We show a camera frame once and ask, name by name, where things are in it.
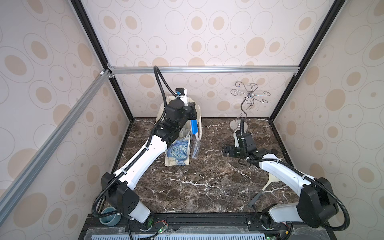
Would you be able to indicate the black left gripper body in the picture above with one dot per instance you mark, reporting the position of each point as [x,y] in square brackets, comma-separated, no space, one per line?
[189,113]

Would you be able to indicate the grey green bowl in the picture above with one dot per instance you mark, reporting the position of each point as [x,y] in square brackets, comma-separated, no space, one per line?
[111,220]

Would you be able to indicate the black corner frame post left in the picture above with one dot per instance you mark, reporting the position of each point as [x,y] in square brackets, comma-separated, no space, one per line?
[96,44]

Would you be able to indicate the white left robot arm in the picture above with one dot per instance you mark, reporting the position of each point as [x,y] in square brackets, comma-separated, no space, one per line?
[117,195]

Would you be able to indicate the black corner frame post right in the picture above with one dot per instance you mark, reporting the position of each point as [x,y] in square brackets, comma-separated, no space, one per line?
[320,34]

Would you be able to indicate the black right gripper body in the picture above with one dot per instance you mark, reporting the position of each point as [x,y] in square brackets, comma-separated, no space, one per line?
[233,150]

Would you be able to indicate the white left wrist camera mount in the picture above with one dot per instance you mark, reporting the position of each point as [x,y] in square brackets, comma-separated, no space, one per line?
[182,95]

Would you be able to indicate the clear slim case by bag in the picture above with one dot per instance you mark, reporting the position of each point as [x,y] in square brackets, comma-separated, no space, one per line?
[196,149]

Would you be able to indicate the black corner frame post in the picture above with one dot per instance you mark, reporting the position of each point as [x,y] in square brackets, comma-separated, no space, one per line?
[320,34]
[96,44]

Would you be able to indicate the white spatula black handle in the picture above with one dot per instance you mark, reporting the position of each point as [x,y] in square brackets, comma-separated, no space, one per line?
[271,179]

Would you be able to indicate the Starry Night canvas tote bag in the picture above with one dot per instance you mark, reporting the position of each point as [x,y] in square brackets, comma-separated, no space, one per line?
[178,154]

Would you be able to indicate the chrome jewelry stand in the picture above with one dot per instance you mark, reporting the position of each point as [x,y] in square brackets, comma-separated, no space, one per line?
[250,94]

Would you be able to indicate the aluminium frame rail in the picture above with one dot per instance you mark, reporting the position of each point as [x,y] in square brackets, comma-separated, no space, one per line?
[20,185]
[207,69]

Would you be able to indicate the aluminium frame rail left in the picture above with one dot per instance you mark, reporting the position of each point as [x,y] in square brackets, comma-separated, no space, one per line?
[20,185]

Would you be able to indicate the aluminium frame rail back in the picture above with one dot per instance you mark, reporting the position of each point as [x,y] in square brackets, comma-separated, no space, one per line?
[207,69]

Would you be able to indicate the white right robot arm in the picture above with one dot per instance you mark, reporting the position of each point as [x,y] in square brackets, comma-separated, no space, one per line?
[317,202]

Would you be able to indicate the blue compass case front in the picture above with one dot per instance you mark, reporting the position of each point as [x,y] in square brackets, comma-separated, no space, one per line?
[194,127]

